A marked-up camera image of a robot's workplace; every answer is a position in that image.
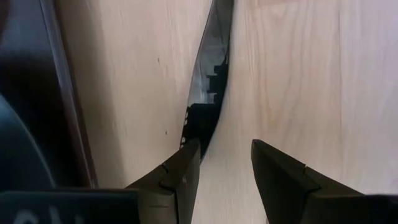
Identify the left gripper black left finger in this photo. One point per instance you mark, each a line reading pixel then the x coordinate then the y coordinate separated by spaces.
pixel 161 199

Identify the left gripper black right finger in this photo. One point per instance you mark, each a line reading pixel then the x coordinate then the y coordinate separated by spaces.
pixel 289 199

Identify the black plate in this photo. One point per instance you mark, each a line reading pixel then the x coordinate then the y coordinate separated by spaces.
pixel 18 155

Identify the brown plastic tray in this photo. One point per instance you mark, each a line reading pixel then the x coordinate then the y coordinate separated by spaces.
pixel 31 46

